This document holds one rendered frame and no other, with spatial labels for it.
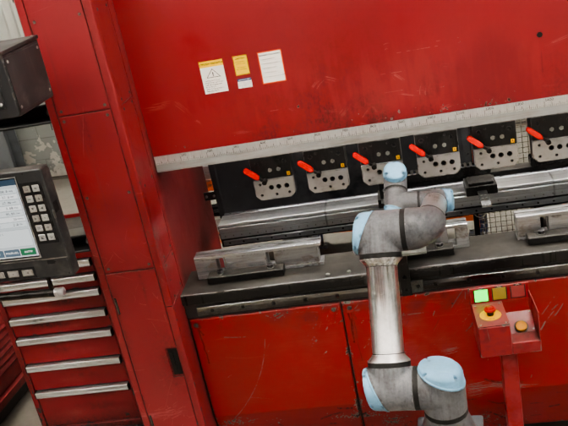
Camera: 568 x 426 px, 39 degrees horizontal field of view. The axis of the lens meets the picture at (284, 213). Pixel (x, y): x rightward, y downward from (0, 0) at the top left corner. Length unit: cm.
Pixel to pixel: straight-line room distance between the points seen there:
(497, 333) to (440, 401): 65
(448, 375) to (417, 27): 121
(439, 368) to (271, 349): 112
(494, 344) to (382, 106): 89
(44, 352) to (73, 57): 150
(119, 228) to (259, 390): 88
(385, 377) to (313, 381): 108
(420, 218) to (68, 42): 130
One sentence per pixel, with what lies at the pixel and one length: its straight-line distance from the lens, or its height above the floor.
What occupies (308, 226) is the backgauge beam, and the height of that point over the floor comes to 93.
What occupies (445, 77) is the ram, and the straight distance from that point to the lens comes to 283.
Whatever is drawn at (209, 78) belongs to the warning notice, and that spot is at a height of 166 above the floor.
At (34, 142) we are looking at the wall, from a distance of 828.
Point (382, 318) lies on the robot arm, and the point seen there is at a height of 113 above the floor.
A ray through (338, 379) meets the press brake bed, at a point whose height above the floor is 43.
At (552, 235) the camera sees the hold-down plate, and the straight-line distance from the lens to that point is 304.
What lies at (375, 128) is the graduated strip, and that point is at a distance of 287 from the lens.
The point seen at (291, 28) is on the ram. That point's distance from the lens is 280.
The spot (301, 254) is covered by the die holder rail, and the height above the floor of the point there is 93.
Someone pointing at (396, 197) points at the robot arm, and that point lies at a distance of 257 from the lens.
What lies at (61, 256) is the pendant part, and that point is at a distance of 257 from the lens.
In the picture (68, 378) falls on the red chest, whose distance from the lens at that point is 379.
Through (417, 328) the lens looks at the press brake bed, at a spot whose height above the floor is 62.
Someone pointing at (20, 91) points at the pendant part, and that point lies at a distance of 250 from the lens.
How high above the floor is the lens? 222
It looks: 22 degrees down
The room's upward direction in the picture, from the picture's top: 11 degrees counter-clockwise
